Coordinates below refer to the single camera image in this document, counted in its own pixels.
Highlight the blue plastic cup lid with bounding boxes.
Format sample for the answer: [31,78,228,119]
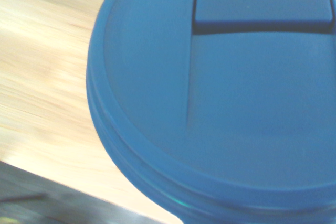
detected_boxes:
[86,0,336,224]

